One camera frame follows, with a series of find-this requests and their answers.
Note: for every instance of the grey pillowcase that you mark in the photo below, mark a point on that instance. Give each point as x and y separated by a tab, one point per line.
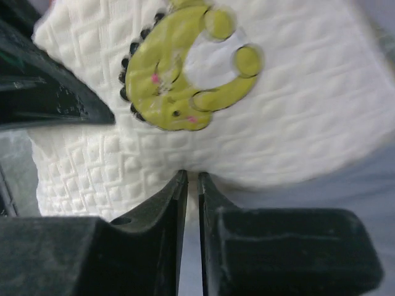
365	188

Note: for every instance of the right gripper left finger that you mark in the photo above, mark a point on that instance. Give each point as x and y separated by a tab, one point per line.
138	253

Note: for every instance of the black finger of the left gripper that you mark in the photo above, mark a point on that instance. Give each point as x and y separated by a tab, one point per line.
36	90

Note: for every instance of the cream yellow pillow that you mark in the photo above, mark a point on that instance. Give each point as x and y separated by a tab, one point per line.
257	93

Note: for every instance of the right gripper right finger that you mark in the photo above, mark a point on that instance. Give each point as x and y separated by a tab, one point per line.
282	251

